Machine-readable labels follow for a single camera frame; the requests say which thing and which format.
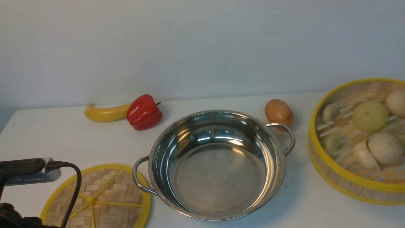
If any red bell pepper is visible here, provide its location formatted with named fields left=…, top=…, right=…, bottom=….
left=126, top=94, right=163, bottom=131

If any brown potato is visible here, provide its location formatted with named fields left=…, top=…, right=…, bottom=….
left=264, top=99, right=295, bottom=127

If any green round bun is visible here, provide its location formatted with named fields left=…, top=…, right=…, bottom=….
left=352, top=101, right=389, bottom=132

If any black camera cable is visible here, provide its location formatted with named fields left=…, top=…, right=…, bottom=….
left=47, top=161, right=82, bottom=228

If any white round bun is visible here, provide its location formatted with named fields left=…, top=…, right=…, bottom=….
left=368, top=133, right=404, bottom=165
left=386, top=90, right=405, bottom=118

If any yellow banana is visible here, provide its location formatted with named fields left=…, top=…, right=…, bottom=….
left=84, top=103, right=131, bottom=123

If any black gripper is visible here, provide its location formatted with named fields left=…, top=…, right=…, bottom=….
left=0, top=203, right=58, bottom=228

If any yellow rimmed bamboo steamer lid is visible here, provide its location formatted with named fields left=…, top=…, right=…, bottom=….
left=40, top=163, right=152, bottom=228

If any stainless steel pot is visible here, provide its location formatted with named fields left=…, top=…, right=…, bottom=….
left=133, top=110, right=296, bottom=221

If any yellow rimmed bamboo steamer basket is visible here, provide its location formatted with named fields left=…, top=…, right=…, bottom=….
left=308, top=78, right=405, bottom=205

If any white dumpling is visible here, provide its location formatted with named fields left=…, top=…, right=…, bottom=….
left=353, top=140, right=380, bottom=170
left=322, top=102, right=340, bottom=124

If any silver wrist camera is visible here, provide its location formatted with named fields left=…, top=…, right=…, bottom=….
left=1, top=158, right=62, bottom=186

